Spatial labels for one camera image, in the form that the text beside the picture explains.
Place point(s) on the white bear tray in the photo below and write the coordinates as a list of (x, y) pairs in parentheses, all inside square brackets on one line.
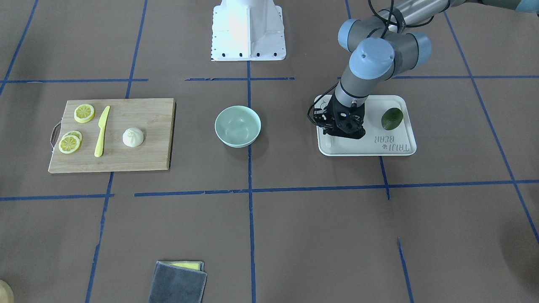
[(377, 141)]

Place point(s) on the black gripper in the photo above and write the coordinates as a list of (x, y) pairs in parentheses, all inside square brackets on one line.
[(323, 119)]

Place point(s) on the grey folded cloth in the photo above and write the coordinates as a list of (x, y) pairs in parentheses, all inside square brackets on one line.
[(171, 284)]

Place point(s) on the lemon slice upper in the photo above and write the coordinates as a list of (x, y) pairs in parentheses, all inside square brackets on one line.
[(84, 113)]

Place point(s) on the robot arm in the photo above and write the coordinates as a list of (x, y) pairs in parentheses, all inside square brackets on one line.
[(380, 49)]

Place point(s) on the wooden cutting board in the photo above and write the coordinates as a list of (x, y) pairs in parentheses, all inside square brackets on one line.
[(154, 116)]

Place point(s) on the yellow plastic knife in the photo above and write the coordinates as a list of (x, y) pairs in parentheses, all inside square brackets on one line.
[(99, 149)]

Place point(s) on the lemon slice under pair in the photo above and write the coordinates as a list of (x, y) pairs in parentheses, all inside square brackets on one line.
[(75, 133)]

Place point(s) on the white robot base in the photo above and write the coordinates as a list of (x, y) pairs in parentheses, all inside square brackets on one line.
[(248, 30)]

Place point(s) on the yellow sponge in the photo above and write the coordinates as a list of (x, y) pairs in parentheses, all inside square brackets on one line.
[(191, 265)]

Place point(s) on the light green bowl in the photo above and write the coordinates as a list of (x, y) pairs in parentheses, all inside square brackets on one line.
[(237, 126)]

